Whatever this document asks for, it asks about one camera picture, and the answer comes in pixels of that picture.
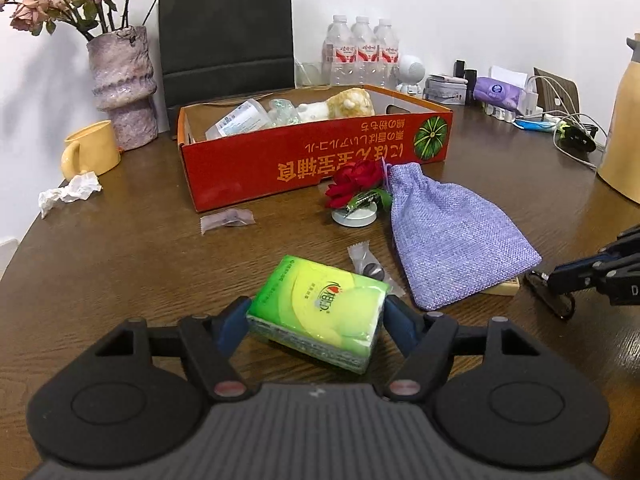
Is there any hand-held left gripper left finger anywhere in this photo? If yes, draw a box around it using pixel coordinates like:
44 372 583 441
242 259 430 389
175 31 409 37
94 296 252 402

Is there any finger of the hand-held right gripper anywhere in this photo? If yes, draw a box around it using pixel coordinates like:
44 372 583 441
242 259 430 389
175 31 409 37
600 226 640 261
547 256 608 293

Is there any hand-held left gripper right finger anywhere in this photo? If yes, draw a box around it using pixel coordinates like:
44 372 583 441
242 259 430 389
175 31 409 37
384 296 548 402

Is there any small dark metal object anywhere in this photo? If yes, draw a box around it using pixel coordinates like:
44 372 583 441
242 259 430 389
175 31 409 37
524 270 576 318

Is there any green tissue packet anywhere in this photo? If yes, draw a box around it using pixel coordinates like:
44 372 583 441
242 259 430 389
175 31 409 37
246 255 392 375

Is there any purple fabric pouch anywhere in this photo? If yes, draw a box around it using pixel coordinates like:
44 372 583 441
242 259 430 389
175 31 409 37
387 162 543 312

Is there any red artificial rose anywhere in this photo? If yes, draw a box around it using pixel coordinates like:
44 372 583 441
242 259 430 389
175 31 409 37
325 162 397 211

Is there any red cardboard box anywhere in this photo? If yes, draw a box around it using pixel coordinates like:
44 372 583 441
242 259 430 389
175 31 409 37
176 85 454 213

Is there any small wooden block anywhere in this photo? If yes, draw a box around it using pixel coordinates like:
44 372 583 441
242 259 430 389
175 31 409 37
487 277 521 297

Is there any clear small candy wrapper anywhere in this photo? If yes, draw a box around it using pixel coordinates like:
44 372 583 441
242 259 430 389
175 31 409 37
200 208 256 235

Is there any white round lid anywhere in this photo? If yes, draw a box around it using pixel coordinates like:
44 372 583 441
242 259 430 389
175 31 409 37
331 206 377 228

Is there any cream thermos jug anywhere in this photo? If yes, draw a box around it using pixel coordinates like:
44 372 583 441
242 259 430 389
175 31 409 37
596 33 640 206

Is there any black green device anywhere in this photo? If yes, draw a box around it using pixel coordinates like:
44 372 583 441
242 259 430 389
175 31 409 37
555 121 598 152

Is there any blue face mask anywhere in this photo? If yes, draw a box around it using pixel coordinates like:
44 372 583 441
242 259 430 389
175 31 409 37
515 117 557 134

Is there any brown wooden stand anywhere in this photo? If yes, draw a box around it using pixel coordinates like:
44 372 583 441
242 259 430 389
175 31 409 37
532 67 581 113

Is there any purple tissue pack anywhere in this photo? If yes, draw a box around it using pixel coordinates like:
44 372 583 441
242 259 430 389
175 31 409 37
472 76 528 111

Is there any clear plastic bottle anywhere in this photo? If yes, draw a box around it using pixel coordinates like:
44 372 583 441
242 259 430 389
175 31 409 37
205 100 268 142

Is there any crumpled white tissue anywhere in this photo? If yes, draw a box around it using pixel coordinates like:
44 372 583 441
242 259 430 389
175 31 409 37
38 171 103 219

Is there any white paper box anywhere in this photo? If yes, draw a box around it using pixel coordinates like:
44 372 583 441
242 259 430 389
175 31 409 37
487 65 529 87

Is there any clear plastic bag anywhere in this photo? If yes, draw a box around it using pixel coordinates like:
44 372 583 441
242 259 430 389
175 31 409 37
267 97 301 127

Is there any yellow mug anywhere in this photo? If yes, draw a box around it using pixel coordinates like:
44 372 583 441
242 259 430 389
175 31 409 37
61 120 122 182

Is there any grey tin box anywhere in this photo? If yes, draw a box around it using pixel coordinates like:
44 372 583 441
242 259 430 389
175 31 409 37
424 80 471 106

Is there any yellow white plush toy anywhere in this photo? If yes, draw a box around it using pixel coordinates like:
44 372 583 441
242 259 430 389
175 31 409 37
297 88 376 123

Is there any small black case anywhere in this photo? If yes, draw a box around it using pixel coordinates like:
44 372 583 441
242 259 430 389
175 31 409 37
454 59 477 106

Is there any white robot speaker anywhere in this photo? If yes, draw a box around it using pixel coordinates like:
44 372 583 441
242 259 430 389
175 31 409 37
395 54 427 96

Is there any mottled purple vase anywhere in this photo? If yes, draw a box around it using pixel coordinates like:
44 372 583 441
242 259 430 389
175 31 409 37
86 25 160 152

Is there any clear glass cup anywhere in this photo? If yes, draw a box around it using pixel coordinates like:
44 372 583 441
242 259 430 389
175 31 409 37
294 60 326 89

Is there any black paper bag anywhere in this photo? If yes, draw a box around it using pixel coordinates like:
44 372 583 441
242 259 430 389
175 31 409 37
158 0 296 111

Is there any white cable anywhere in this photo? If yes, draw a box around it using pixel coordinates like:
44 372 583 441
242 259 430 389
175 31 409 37
525 76 601 171

